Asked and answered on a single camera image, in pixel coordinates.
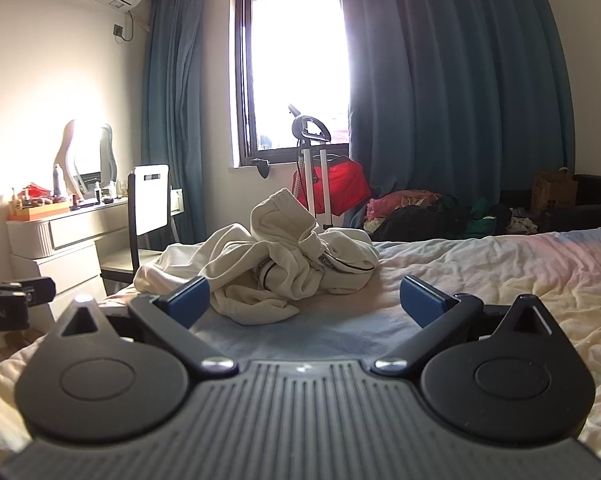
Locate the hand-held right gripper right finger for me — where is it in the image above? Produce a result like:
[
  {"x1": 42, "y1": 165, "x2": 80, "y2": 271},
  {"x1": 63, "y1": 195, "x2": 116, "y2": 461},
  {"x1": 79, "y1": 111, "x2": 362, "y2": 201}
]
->
[{"x1": 373, "y1": 275, "x2": 564, "y2": 376}]

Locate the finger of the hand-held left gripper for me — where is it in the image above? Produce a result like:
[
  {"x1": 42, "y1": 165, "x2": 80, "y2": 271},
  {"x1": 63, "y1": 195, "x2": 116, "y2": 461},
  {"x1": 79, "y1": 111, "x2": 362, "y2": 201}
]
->
[{"x1": 0, "y1": 276, "x2": 57, "y2": 307}]

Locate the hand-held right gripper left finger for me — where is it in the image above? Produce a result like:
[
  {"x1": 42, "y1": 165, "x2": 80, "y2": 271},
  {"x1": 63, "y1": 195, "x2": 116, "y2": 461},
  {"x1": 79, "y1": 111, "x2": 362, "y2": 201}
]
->
[{"x1": 45, "y1": 276, "x2": 238, "y2": 376}]

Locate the black clothes pile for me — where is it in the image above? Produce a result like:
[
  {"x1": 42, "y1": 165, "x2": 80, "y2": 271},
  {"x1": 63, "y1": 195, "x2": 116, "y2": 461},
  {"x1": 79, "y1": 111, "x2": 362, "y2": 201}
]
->
[{"x1": 371, "y1": 195, "x2": 474, "y2": 242}]

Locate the white dressing table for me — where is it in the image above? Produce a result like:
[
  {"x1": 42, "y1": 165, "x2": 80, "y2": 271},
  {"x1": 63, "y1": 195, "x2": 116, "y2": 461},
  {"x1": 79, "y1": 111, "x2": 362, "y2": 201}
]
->
[{"x1": 6, "y1": 187, "x2": 184, "y2": 321}]

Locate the orange tray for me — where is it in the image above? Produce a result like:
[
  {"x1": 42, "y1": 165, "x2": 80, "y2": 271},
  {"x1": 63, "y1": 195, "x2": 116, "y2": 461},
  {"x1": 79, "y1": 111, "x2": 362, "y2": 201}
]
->
[{"x1": 6, "y1": 200, "x2": 71, "y2": 222}]

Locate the pastel bed blanket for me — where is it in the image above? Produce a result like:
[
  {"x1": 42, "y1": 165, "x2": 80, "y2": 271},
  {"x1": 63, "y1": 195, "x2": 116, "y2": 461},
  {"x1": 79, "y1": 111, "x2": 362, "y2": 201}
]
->
[{"x1": 0, "y1": 225, "x2": 601, "y2": 461}]

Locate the pink cloth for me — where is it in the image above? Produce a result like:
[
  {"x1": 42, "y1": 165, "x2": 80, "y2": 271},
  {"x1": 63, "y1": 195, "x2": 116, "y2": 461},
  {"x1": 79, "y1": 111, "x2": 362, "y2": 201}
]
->
[{"x1": 365, "y1": 189, "x2": 441, "y2": 221}]

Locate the white chair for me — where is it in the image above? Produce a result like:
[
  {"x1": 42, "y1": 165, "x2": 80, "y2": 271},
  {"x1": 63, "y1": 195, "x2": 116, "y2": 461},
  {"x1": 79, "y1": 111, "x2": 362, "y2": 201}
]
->
[{"x1": 99, "y1": 164, "x2": 181, "y2": 297}]

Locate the green cloth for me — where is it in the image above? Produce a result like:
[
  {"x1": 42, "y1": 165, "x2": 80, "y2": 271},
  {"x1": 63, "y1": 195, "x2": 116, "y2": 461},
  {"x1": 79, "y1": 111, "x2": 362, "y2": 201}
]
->
[{"x1": 468, "y1": 199, "x2": 501, "y2": 236}]

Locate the red bag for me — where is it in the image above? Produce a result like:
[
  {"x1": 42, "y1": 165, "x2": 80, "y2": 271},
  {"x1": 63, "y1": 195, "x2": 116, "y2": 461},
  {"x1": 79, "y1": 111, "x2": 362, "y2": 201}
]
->
[{"x1": 291, "y1": 156, "x2": 372, "y2": 213}]

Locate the wavy framed mirror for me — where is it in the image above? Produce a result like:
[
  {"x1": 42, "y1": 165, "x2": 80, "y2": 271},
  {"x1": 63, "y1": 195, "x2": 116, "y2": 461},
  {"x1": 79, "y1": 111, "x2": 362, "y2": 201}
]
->
[{"x1": 60, "y1": 119, "x2": 117, "y2": 198}]

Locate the narrow blue curtain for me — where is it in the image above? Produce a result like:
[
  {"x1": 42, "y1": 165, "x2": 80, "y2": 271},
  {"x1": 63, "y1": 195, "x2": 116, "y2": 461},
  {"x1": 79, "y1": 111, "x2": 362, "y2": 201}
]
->
[{"x1": 140, "y1": 0, "x2": 244, "y2": 256}]

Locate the garment steamer with white poles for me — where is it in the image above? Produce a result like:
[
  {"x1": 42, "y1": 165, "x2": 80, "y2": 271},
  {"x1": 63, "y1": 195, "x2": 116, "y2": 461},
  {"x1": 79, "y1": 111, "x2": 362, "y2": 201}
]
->
[{"x1": 288, "y1": 104, "x2": 337, "y2": 231}]

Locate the dark sofa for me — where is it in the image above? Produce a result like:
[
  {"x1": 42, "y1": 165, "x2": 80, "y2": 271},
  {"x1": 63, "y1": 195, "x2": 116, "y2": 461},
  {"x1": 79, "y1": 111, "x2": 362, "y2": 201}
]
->
[{"x1": 501, "y1": 174, "x2": 601, "y2": 236}]

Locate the wide blue curtain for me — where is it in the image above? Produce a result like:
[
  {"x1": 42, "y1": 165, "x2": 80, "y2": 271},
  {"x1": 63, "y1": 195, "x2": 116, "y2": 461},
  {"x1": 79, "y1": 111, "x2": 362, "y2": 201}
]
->
[{"x1": 331, "y1": 0, "x2": 576, "y2": 226}]

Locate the dark framed window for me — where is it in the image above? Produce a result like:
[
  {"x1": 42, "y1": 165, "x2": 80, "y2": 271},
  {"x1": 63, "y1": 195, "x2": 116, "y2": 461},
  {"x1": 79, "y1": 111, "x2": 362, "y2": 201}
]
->
[{"x1": 233, "y1": 0, "x2": 354, "y2": 168}]

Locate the black wall plug with cable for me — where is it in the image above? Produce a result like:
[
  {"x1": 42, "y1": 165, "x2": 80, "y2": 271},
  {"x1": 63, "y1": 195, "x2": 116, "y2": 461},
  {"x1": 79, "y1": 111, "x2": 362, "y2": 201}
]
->
[{"x1": 113, "y1": 7, "x2": 136, "y2": 43}]

